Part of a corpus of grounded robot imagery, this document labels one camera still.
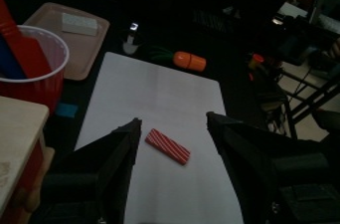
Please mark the red plastic spatula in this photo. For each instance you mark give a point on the red plastic spatula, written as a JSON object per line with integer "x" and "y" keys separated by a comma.
{"x": 27, "y": 52}

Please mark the red white striped toy salmon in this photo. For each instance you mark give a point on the red white striped toy salmon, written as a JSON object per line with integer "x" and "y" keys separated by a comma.
{"x": 168, "y": 146}

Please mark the black metal chair frame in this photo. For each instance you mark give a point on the black metal chair frame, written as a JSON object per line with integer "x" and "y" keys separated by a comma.
{"x": 305, "y": 102}

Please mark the orange toy carrot green top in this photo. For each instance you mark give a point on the orange toy carrot green top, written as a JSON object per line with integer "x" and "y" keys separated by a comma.
{"x": 189, "y": 61}

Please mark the red plastic cup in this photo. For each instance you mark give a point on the red plastic cup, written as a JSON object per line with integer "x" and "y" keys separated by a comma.
{"x": 40, "y": 92}

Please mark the pink brown flat tray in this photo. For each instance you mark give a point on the pink brown flat tray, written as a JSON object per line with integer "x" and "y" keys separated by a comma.
{"x": 84, "y": 52}

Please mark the small orange capped object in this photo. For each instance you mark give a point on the small orange capped object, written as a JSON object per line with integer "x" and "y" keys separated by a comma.
{"x": 256, "y": 59}

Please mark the wooden box with red front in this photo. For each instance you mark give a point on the wooden box with red front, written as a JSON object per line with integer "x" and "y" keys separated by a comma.
{"x": 17, "y": 128}

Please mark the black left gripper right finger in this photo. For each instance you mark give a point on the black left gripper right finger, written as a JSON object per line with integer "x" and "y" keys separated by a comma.
{"x": 265, "y": 168}

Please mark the white cutting board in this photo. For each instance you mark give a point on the white cutting board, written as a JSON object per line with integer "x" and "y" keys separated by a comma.
{"x": 155, "y": 95}

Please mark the white rectangular block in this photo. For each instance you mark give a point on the white rectangular block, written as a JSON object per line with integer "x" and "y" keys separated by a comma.
{"x": 79, "y": 24}

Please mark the blue tape piece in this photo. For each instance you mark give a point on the blue tape piece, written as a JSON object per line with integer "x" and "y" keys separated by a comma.
{"x": 67, "y": 110}

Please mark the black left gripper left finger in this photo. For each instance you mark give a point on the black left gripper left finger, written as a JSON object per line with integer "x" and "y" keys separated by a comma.
{"x": 97, "y": 175}

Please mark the blue plastic utensil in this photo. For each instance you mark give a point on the blue plastic utensil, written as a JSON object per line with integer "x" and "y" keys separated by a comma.
{"x": 8, "y": 65}

